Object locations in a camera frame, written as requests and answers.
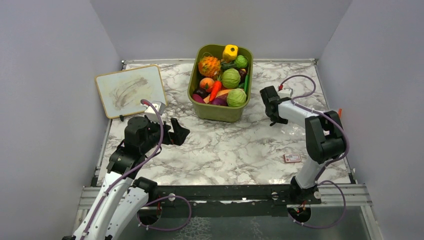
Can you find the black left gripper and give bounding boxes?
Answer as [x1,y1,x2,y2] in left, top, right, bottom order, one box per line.
[141,115,190,153]

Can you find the orange spiky pineapple toy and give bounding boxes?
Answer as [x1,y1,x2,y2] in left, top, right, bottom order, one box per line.
[197,56,221,79]

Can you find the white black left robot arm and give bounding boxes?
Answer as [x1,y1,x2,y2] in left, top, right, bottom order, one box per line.
[64,116,190,240]

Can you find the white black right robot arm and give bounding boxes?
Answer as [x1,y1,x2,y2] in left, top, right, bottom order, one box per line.
[260,86,347,204]

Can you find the green plastic bin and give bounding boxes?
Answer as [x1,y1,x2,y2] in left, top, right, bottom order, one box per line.
[187,44,253,122]

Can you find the magenta sweet potato toy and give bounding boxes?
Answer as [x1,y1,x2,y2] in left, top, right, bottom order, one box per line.
[191,94,205,104]

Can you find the dark plum toy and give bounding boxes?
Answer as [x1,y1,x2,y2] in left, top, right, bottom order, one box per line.
[192,87,209,99]

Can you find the green broccoli toy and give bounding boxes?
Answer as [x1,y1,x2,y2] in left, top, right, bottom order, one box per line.
[221,55,249,71]

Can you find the purple eggplant toy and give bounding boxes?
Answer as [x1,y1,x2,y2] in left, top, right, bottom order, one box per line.
[209,97,228,107]

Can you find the orange carrot toy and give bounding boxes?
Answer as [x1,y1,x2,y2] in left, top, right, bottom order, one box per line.
[209,80,222,102]

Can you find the peach toy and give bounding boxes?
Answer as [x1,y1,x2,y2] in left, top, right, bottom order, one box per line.
[199,77,215,93]

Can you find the small red white card box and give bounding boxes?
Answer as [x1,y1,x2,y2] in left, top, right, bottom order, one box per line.
[283,154,302,163]

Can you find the yellow bell pepper toy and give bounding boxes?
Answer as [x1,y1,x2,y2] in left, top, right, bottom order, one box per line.
[222,44,239,63]

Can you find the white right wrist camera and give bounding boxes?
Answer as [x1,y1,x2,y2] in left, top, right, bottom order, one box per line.
[277,87,293,99]

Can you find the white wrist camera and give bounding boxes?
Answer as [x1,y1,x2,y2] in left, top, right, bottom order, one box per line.
[144,101,166,123]
[277,87,293,99]

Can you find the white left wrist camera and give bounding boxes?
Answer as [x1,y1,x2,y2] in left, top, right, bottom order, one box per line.
[144,101,166,123]

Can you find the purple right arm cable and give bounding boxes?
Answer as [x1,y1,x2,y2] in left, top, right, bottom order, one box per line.
[278,74,351,230]

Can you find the small whiteboard with wooden frame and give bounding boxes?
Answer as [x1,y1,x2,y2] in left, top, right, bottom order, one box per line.
[94,64,168,119]

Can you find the black metal base rail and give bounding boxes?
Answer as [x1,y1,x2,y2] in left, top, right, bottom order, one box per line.
[132,183,322,220]

